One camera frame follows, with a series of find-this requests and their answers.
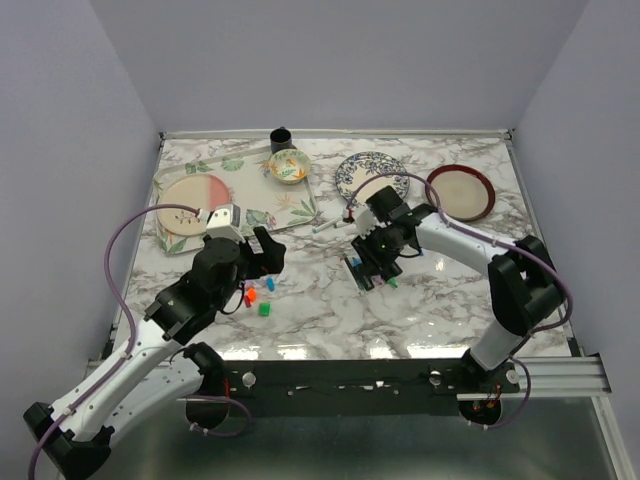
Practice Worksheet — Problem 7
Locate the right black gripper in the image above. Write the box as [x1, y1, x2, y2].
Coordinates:
[350, 224, 399, 278]

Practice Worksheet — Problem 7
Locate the blue black highlighter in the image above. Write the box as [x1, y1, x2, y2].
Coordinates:
[351, 257, 376, 292]

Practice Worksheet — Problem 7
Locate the green highlighter cap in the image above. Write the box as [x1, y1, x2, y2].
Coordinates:
[258, 302, 271, 317]

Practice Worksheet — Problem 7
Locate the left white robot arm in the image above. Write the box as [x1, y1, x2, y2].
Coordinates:
[24, 227, 286, 479]

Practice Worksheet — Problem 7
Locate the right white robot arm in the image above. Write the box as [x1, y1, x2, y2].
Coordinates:
[345, 186, 570, 392]

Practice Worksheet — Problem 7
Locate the floral rectangular tray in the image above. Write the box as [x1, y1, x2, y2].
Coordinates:
[153, 147, 317, 236]

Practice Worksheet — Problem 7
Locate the teal capped white marker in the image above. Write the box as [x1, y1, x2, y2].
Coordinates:
[312, 218, 341, 234]

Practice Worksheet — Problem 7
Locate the blue floral plate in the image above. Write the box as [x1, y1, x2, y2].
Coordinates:
[334, 151, 409, 206]

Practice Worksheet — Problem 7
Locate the floral yellow bowl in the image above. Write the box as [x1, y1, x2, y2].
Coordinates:
[267, 148, 311, 185]

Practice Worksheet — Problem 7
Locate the pink cream round plate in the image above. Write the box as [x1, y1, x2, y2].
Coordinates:
[157, 173, 231, 237]

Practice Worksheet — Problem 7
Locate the red rimmed brown plate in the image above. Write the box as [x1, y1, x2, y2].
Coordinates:
[425, 164, 496, 222]

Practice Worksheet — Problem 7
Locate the black cup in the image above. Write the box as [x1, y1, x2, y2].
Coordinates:
[269, 127, 293, 154]

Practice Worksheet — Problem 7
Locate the black mounting base bar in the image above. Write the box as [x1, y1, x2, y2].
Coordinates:
[164, 357, 521, 419]

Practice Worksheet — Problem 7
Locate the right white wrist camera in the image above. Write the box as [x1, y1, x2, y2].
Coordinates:
[353, 206, 378, 239]

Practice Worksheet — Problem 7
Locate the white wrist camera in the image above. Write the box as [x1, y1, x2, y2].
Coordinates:
[206, 203, 244, 243]
[353, 206, 378, 239]

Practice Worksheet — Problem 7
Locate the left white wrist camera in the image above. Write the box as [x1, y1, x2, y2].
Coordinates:
[206, 203, 244, 243]

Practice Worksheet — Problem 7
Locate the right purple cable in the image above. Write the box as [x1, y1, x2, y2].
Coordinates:
[344, 172, 574, 361]

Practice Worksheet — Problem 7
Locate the purple cable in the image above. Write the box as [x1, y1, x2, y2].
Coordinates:
[344, 172, 574, 361]
[27, 203, 211, 480]

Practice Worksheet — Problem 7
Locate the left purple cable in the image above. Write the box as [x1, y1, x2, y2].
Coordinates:
[27, 203, 211, 480]

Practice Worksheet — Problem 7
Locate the aluminium frame rail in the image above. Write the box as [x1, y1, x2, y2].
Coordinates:
[521, 356, 611, 398]

